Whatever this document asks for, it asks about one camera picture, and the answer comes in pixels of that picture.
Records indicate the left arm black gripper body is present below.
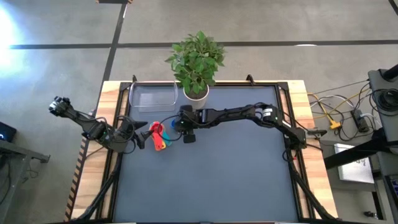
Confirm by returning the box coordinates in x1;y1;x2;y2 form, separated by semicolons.
121;116;146;150

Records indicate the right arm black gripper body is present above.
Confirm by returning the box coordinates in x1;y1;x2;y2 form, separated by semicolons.
180;105;206;144

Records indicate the red measuring cup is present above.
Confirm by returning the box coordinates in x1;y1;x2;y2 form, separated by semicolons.
149;121;166;150

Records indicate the orange measuring cup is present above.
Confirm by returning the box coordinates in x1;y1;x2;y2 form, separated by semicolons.
149;121;163;152

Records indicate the white plant pot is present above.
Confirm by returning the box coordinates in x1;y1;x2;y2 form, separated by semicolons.
182;84;210;110

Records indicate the clear plastic container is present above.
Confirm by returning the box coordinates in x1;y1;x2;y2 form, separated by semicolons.
129;81;179;113

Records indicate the green leafy plant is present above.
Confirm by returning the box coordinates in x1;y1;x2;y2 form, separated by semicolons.
164;30;225;95

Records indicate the grey table mat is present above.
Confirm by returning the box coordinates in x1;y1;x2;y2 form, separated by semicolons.
113;85;299;222

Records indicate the grey metal stand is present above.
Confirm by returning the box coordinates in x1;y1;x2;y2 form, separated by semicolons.
0;139;50;224

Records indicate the black monitor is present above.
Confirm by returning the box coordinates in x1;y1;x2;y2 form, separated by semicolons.
0;121;17;143

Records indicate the black power strip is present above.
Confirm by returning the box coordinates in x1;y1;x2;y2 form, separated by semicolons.
351;108;369;133

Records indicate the white paper sheet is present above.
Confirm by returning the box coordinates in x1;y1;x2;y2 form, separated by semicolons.
334;142;376;184

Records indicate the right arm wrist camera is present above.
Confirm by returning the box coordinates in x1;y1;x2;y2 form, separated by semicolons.
193;108;206;124

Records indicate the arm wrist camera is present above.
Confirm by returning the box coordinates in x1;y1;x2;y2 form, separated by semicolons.
193;108;206;124
123;116;136;131

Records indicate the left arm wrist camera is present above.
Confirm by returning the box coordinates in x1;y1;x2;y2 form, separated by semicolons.
123;116;136;131

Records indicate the black metal table frame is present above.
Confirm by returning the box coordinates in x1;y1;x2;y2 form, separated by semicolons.
74;81;338;223

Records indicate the yellow cable with plug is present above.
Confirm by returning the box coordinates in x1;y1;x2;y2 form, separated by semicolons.
310;88;373;130

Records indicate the white cable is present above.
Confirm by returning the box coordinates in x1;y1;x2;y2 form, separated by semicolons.
310;94;355;110

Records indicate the coiled black cable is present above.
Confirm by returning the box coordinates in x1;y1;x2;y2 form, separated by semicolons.
371;88;398;118

